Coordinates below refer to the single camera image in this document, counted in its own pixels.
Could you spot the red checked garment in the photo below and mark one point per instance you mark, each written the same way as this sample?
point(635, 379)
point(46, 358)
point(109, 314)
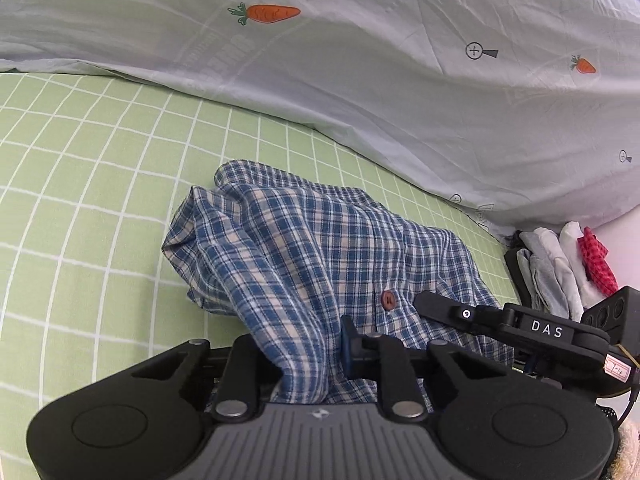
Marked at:
point(594, 255)

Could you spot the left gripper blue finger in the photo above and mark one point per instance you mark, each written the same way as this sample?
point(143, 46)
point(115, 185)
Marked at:
point(360, 355)

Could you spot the grey folded sweater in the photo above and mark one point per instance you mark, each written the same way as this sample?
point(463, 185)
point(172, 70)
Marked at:
point(544, 289)

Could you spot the grey printed backdrop sheet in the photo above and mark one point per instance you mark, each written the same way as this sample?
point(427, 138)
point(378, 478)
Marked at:
point(525, 111)

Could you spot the white folded garment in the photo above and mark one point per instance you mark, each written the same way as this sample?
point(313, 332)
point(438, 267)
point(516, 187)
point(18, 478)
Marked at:
point(561, 250)

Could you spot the green grid mat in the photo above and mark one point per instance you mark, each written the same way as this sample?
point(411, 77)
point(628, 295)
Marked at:
point(92, 171)

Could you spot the blue plaid shirt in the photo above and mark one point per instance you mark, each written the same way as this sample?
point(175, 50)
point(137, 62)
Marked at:
point(290, 258)

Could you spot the black camera box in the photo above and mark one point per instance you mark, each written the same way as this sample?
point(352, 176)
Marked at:
point(619, 317)

